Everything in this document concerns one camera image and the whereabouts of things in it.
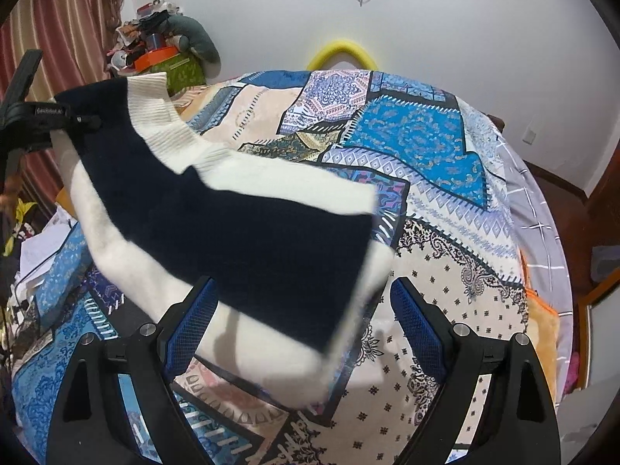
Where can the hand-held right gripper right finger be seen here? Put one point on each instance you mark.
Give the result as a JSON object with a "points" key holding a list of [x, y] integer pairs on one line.
{"points": [[416, 329]]}

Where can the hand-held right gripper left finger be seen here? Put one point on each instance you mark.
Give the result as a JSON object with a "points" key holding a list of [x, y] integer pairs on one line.
{"points": [[193, 319]]}

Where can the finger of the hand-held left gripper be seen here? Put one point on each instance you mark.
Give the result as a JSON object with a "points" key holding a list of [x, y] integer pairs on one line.
{"points": [[82, 122]]}

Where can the white and navy sweater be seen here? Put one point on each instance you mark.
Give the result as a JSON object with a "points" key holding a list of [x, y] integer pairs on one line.
{"points": [[242, 232]]}

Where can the striped reddish curtain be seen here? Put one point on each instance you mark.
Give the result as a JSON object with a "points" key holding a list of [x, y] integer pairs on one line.
{"points": [[72, 34]]}

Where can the yellow cloth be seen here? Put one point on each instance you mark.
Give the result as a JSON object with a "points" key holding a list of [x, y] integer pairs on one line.
{"points": [[22, 213]]}

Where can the orange box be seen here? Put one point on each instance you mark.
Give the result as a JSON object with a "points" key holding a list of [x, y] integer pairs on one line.
{"points": [[155, 58]]}

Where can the green patterned bag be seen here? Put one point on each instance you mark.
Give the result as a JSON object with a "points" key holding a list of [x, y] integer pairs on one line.
{"points": [[184, 72]]}

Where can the pile of assorted clutter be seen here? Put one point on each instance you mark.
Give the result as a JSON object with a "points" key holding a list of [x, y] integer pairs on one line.
{"points": [[140, 24]]}

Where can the orange pillow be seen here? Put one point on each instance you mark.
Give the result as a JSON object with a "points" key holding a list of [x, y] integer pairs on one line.
{"points": [[540, 334]]}

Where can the white paper pile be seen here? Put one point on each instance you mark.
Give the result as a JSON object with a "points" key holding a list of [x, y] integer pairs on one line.
{"points": [[43, 247]]}

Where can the grey plush toy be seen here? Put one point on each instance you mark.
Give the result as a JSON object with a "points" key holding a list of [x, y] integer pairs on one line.
{"points": [[198, 34]]}

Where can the grey checked bedsheet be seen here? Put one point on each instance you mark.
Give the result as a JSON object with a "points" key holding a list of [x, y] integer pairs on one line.
{"points": [[537, 232]]}

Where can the patchwork printed blanket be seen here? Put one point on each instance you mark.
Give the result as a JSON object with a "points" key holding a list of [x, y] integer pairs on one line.
{"points": [[411, 135]]}

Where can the brown wooden door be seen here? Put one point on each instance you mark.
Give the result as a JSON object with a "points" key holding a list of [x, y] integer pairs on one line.
{"points": [[603, 203]]}

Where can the yellow foam hoop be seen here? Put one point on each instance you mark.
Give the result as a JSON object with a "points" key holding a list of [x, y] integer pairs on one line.
{"points": [[341, 44]]}

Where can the white wall socket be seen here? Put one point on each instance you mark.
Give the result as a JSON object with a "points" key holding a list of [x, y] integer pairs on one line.
{"points": [[529, 136]]}

